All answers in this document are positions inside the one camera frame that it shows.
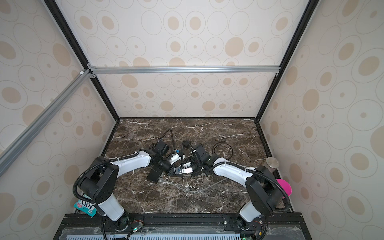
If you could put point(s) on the black corner frame post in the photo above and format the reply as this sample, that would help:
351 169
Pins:
59 18
302 25

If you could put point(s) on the black corner frame post right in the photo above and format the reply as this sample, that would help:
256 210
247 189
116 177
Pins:
302 25

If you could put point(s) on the aluminium crossbar left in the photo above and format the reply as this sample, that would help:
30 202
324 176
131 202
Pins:
25 138

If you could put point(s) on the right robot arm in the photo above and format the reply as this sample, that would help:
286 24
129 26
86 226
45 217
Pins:
265 193

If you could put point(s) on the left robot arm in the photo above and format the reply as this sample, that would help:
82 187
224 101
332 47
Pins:
96 184

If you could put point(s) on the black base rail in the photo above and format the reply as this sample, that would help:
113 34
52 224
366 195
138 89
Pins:
278 226

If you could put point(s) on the black network switch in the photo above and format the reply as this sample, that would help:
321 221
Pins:
154 174

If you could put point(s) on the white rectangular box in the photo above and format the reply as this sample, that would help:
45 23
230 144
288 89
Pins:
181 171

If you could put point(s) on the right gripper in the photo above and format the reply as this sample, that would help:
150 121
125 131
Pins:
195 173

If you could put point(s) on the aluminium crossbar back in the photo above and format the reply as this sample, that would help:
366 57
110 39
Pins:
185 70

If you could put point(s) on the black corner frame post left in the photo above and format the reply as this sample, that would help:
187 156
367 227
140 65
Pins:
59 18

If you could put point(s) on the green snack packet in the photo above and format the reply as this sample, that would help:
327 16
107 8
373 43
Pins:
85 207

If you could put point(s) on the pink silicone funnel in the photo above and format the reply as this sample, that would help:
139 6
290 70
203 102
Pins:
286 186

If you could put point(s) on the aluminium crossbar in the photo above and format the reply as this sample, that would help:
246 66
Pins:
25 138
185 70

